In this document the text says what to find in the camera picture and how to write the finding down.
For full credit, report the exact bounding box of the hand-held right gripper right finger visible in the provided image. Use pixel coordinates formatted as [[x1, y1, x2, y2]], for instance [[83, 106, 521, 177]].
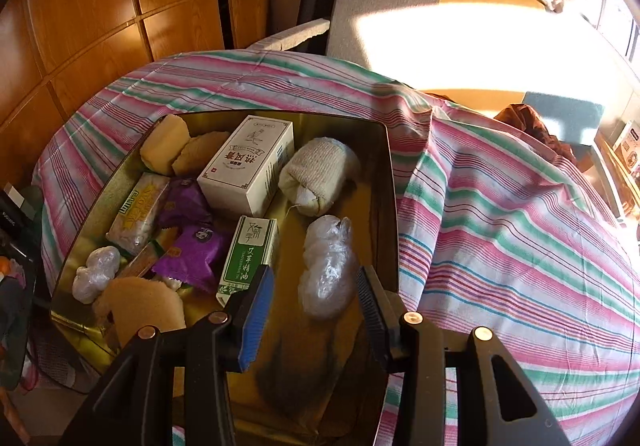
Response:
[[355, 265, 573, 446]]

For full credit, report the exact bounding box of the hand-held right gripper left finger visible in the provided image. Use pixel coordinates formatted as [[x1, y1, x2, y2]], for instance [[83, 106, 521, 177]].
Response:
[[60, 266, 275, 446]]

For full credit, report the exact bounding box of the white plastic bag ball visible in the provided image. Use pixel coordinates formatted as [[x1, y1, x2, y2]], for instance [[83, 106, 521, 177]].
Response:
[[72, 246, 122, 304], [298, 215, 362, 319]]

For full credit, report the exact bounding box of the green white carton box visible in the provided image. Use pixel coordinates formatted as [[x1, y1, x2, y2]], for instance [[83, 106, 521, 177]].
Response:
[[216, 215, 279, 309]]

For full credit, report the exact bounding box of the gold tin box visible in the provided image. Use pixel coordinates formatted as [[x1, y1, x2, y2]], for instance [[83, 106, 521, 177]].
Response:
[[50, 110, 401, 446]]

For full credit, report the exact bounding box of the purple snack packet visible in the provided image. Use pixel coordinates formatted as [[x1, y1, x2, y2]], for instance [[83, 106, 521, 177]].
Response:
[[151, 223, 233, 294], [160, 177, 213, 227]]

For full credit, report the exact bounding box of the yellow sponge block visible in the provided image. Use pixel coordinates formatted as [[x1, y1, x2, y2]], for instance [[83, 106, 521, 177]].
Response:
[[94, 276, 187, 349], [172, 131, 232, 177], [140, 113, 192, 177]]

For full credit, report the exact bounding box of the clear sesame snack pack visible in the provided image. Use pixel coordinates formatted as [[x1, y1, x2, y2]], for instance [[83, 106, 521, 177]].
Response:
[[117, 241, 162, 279]]

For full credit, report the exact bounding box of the beige sock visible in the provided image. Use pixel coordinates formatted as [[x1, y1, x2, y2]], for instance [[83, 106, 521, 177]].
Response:
[[278, 137, 362, 217]]

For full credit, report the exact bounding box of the yellow white snack packet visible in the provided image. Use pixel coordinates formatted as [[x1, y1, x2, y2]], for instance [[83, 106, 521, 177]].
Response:
[[106, 172, 171, 257]]

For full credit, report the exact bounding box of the striped pink green bedsheet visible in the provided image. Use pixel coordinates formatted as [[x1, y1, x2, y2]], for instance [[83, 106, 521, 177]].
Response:
[[32, 50, 640, 446]]

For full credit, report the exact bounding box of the brown cloth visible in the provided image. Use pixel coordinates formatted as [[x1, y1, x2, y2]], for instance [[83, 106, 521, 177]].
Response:
[[494, 103, 578, 164]]

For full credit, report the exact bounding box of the wooden side table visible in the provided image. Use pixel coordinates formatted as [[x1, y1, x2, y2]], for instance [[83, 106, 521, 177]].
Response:
[[592, 131, 640, 227]]

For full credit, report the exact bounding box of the white foam board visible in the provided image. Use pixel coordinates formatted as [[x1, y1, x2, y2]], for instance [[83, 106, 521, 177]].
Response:
[[247, 18, 331, 52]]

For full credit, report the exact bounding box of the white product box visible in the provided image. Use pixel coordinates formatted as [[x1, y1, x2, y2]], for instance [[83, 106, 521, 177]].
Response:
[[612, 121, 640, 177]]

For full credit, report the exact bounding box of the wooden wardrobe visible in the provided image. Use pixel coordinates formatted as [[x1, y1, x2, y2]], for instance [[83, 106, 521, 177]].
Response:
[[0, 0, 273, 187]]

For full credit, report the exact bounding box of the window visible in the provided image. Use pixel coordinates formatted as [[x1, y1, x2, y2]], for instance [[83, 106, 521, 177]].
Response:
[[580, 0, 640, 67]]

